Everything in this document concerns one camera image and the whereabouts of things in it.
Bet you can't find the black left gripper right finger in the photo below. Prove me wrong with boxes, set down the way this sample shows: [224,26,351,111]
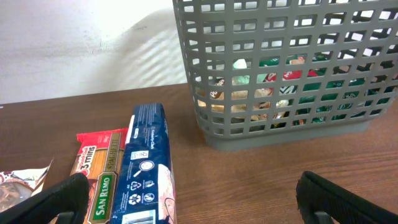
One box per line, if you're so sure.
[296,171,397,224]

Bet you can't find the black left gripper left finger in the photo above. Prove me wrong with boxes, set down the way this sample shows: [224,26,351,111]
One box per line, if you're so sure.
[1,173,90,224]

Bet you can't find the blue pasta packet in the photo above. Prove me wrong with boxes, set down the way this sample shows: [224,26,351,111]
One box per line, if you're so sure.
[110,103,177,224]

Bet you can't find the grey plastic basket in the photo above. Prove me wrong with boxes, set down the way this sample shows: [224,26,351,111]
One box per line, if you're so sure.
[173,0,397,150]

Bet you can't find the brown Pantree snack bag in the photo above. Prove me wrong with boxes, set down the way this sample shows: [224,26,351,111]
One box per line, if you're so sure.
[195,78,289,121]

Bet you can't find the light teal snack packet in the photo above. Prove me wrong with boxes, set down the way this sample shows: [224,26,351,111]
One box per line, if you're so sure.
[232,58,268,85]

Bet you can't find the green coffee mix bag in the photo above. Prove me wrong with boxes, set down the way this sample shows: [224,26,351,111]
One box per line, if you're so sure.
[256,53,397,129]

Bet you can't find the brown pastry snack bag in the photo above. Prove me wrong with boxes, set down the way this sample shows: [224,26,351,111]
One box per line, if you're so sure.
[1,162,52,212]

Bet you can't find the San Remo spaghetti packet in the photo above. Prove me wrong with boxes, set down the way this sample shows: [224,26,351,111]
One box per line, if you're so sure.
[71,128,128,224]

